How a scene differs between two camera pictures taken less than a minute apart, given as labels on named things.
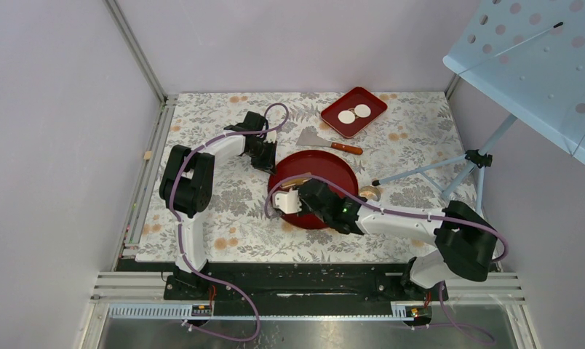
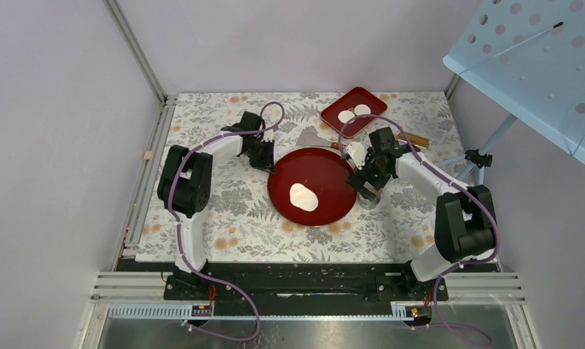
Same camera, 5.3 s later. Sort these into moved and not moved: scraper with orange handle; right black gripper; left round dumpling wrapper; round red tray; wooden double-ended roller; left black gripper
Moved: wooden double-ended roller; right black gripper
Not moved: scraper with orange handle; left round dumpling wrapper; left black gripper; round red tray
